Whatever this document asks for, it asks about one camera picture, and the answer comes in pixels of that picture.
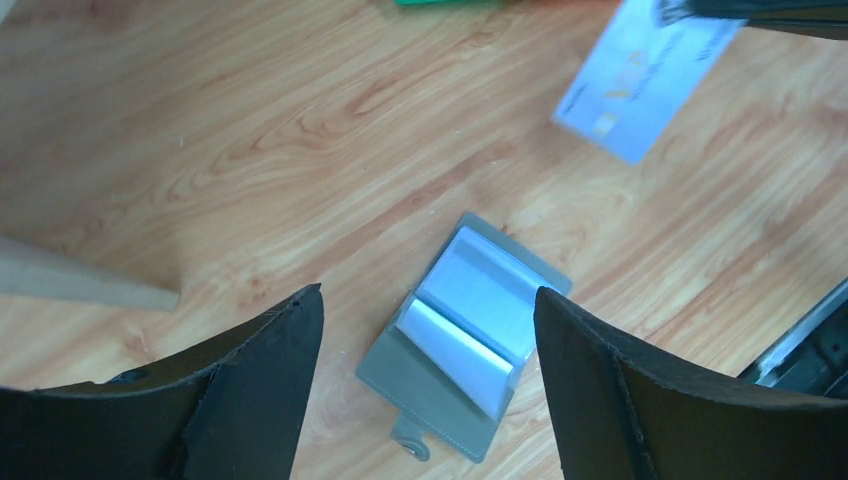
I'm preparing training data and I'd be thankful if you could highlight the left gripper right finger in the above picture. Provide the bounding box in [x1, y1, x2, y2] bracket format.
[534, 287, 847, 479]

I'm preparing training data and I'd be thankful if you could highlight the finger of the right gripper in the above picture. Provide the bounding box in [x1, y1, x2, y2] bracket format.
[655, 0, 847, 40]

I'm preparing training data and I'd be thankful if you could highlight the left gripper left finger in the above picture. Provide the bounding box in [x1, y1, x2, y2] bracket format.
[1, 284, 324, 479]

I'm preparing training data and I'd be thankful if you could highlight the white credit card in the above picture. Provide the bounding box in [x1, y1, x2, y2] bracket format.
[552, 0, 745, 164]

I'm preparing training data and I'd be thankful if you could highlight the green plastic bin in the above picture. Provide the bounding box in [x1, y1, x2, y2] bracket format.
[393, 0, 504, 7]

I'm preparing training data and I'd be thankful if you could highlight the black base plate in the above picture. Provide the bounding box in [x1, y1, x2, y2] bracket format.
[739, 280, 847, 400]

